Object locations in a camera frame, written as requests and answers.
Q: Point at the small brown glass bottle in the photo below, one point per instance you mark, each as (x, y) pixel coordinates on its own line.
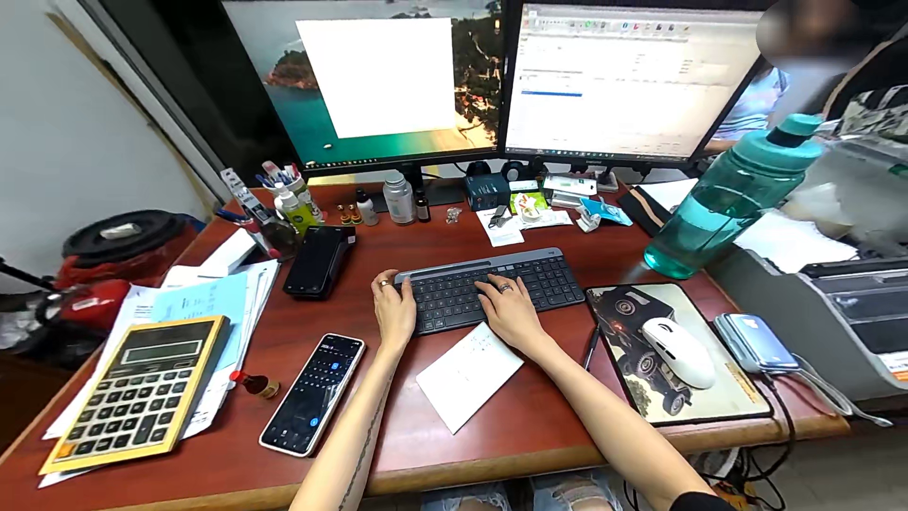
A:
(422, 207)

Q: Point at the grey printer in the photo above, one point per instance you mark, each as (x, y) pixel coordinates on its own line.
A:
(837, 291)

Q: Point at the yellow calculator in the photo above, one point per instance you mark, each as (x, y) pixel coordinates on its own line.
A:
(135, 397)

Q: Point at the small white paper slip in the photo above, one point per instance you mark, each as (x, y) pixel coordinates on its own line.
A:
(505, 234)

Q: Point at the black pen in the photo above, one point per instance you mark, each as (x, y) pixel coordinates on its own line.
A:
(591, 348)

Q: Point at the person's right hand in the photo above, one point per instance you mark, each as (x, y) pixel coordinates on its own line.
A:
(516, 318)

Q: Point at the person's right forearm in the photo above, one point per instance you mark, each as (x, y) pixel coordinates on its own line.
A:
(613, 422)

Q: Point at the white paper with handwriting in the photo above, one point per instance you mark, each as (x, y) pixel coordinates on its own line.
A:
(468, 376)

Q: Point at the person's left forearm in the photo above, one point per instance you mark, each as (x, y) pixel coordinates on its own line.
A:
(358, 433)

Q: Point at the pen holder with pens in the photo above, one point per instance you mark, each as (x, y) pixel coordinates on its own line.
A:
(294, 190)

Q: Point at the white bottle with black cap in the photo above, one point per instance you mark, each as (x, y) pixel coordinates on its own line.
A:
(367, 211)

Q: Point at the green white packet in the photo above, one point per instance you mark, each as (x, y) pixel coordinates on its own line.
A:
(532, 207)

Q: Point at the white computer mouse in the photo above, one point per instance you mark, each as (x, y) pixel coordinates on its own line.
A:
(677, 351)

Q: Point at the person's left thumb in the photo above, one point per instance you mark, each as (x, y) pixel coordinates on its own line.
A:
(407, 292)

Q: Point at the teal water bottle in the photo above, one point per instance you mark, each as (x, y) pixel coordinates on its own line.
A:
(730, 199)

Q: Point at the red bag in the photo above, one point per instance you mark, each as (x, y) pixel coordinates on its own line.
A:
(92, 302)

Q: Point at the stack of white papers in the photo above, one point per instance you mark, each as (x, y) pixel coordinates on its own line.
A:
(257, 298)

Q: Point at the white smartphone with dark screen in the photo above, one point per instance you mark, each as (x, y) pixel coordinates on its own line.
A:
(312, 397)

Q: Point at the person's left hand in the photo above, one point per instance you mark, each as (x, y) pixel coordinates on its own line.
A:
(395, 316)

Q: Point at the person's right thumb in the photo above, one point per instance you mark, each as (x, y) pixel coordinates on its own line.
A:
(486, 305)

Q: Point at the keys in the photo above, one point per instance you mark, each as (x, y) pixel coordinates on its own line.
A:
(500, 216)

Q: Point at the black patterned bag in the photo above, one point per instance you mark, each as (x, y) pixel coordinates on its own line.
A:
(876, 113)

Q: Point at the brown wooden desk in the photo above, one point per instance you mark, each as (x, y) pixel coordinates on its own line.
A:
(305, 326)

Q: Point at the monitor with beach picture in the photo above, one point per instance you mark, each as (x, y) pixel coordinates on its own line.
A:
(397, 78)

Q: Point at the black card payment terminal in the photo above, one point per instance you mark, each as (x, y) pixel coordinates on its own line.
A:
(318, 261)

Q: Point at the mouse pad with car print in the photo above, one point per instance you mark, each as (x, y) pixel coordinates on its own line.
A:
(617, 340)

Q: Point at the blue white packet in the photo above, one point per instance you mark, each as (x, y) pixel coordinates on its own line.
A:
(610, 211)

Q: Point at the small bottle with red cap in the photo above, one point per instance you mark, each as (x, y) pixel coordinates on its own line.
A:
(257, 385)

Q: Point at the black grey keyboard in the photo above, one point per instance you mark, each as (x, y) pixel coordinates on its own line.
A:
(454, 294)

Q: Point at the person's right index finger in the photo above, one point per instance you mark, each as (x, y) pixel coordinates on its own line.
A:
(487, 289)

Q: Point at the clear jar with white lid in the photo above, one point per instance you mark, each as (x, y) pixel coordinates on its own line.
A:
(399, 200)

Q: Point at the monitor with white window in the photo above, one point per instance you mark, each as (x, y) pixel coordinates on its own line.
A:
(624, 85)

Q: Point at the person's legs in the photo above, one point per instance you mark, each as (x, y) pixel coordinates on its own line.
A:
(479, 499)

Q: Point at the person's left fingers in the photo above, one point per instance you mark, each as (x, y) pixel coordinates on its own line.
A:
(384, 282)

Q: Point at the light blue paper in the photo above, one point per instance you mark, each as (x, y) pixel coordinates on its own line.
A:
(206, 302)

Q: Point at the green bottle with white cap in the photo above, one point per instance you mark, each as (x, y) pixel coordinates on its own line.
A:
(292, 211)

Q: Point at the crumpled clear plastic wrapper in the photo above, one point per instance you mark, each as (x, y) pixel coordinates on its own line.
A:
(453, 214)

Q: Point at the person's right middle finger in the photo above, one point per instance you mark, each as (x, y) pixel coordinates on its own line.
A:
(502, 285)

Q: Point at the dark blue box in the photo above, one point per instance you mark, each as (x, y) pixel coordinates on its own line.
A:
(488, 191)

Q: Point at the black notebook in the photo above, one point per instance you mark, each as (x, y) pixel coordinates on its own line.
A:
(645, 213)

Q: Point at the light blue power bank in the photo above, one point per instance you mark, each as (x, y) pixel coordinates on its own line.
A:
(759, 344)

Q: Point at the white folded paper box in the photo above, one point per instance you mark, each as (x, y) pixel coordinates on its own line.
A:
(230, 253)

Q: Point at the dark glass jar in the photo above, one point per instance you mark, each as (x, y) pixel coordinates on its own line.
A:
(280, 238)

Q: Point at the person's right fingers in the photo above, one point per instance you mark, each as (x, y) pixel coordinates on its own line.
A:
(521, 287)

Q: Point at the white silver box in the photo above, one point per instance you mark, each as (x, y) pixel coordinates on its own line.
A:
(570, 186)

